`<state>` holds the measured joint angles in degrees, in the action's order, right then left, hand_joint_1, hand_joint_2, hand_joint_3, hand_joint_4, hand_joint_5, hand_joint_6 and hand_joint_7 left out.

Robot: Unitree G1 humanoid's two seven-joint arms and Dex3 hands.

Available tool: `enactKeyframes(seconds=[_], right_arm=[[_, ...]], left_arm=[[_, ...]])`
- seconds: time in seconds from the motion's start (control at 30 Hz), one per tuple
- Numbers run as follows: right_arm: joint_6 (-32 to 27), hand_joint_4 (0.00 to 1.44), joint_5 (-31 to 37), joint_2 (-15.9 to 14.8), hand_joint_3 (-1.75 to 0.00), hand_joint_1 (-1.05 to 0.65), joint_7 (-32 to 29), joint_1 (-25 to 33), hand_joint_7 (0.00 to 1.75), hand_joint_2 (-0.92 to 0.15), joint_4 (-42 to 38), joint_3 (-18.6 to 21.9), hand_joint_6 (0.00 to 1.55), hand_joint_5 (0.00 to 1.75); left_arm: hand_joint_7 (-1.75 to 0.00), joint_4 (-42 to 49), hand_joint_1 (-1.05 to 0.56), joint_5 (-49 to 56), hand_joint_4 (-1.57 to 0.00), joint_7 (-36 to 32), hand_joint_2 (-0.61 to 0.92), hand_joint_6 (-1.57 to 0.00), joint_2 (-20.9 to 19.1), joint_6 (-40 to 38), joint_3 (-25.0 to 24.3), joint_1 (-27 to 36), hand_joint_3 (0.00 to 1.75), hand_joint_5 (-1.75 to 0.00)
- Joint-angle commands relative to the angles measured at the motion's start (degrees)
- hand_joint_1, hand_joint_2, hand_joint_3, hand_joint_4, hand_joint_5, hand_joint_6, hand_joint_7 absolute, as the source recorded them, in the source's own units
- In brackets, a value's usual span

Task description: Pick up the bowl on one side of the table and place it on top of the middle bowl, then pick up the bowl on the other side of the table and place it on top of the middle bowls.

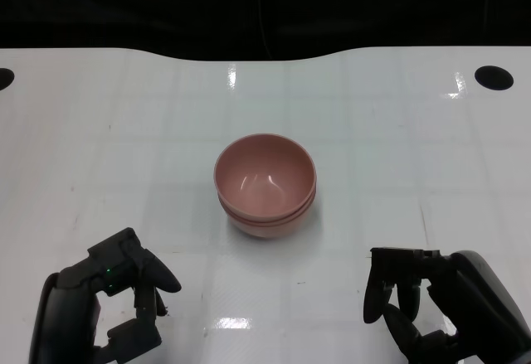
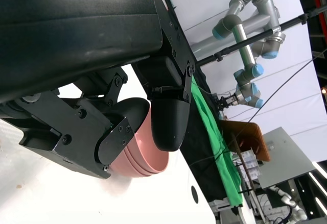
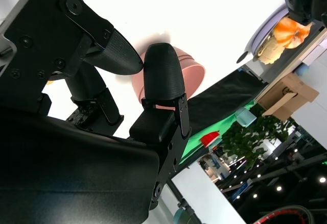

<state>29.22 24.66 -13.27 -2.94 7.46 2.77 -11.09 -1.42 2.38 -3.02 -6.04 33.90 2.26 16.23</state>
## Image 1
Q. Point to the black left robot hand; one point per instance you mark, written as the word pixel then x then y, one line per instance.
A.
pixel 66 310

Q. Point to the black backdrop cloth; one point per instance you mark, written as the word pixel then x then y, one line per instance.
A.
pixel 124 7

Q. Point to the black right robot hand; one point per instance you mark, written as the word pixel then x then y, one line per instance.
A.
pixel 477 297

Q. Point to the pink plastic bowl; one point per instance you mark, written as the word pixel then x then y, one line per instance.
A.
pixel 265 231
pixel 265 221
pixel 261 177

